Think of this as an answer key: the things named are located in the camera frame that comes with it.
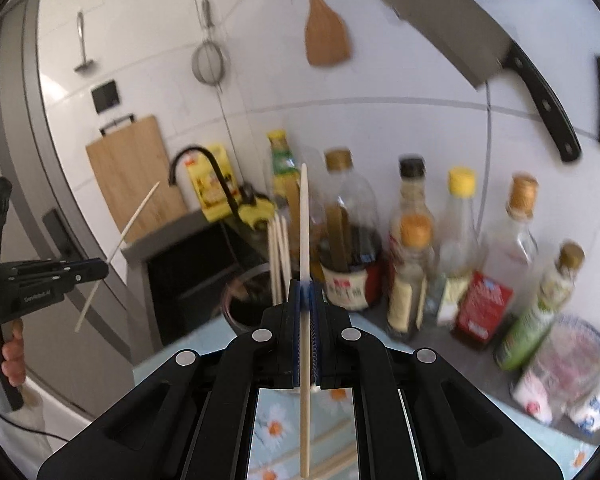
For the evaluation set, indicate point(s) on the person's left hand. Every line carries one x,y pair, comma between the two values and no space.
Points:
15,360

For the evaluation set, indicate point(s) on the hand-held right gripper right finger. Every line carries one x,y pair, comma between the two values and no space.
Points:
405,410

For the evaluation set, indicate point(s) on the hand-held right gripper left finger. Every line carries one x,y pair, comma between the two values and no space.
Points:
205,410

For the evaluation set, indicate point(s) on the black cylindrical utensil holder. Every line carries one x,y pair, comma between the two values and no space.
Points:
240,305

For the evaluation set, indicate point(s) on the wooden cutting board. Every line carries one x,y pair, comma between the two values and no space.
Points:
130,185

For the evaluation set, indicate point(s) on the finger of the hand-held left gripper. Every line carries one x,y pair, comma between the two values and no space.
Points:
87,275
45,265

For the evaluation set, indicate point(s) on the wooden spatula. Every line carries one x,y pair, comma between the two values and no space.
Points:
327,35

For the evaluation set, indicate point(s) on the soy sauce jug gold cap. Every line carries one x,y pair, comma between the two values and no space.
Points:
352,260

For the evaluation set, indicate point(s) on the yellow dish soap bottle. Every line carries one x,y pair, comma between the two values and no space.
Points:
212,185

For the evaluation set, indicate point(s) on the small bottle beige label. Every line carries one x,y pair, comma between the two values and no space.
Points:
405,285

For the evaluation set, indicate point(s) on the clear bag red print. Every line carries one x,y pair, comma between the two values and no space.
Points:
565,365

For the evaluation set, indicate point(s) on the grey door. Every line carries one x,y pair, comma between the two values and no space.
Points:
45,125

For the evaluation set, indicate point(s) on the person's white clothing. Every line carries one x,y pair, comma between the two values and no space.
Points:
45,420

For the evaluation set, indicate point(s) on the blue white salt bag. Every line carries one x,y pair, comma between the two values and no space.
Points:
595,410

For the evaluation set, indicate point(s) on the square bottle red label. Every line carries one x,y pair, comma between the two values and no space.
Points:
485,310

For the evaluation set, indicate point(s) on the clear bottle yellow cap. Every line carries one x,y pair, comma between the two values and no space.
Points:
455,240

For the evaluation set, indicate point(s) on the metal mesh strainer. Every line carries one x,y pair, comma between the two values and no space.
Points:
210,62

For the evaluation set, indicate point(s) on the black faucet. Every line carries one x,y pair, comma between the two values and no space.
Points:
205,157

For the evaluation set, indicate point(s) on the green oil bottle gold cap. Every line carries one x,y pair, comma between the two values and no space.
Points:
535,315

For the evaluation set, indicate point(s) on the bunch of wooden chopsticks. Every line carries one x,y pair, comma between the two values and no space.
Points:
277,250

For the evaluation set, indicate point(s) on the single wooden chopstick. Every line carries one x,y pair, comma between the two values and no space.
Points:
136,215
304,220

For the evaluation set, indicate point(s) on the small black wall plate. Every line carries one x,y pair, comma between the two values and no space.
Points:
106,96

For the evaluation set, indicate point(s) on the dark bottle black cap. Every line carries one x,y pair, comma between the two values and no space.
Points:
412,195

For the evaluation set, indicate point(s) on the green-cap oil bottle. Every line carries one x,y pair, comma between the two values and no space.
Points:
281,160

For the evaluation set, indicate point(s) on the light blue daisy tablecloth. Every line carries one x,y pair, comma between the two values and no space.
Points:
275,425

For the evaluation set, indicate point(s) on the black sink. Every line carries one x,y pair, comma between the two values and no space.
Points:
185,280

